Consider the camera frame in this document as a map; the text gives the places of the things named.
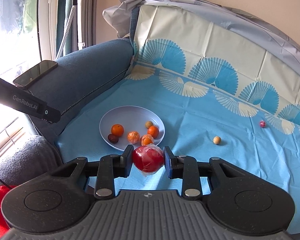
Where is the grey fleece cushion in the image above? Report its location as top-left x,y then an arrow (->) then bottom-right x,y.
0,135 -> 63,188

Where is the black smartphone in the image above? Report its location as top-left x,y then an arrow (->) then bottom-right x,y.
13,60 -> 58,88

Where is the thin black cable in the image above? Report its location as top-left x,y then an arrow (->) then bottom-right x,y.
0,169 -> 13,188

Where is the small orange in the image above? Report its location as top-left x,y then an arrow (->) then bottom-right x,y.
127,131 -> 140,144
147,126 -> 160,138
111,124 -> 125,136
140,134 -> 154,146

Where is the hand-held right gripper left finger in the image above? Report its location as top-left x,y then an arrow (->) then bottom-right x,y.
51,145 -> 134,199

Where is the white braided hose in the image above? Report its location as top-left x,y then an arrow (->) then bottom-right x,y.
56,4 -> 77,58

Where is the white window frame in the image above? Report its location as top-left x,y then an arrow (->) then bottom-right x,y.
36,0 -> 59,62

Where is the light blue plate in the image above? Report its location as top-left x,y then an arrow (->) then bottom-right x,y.
99,106 -> 166,152

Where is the dark green curtain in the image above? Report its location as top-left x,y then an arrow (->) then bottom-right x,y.
55,0 -> 98,57

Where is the grey plastic cover sheet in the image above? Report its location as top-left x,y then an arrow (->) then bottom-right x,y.
102,0 -> 300,85

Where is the blue printed tablecloth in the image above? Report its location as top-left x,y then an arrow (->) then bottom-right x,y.
54,4 -> 300,230

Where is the pale hanging cloth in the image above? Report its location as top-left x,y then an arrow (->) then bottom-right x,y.
0,0 -> 24,33

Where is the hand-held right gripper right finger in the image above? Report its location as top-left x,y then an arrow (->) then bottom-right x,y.
163,146 -> 245,199

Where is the large red ball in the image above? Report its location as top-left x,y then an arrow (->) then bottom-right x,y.
132,144 -> 165,176

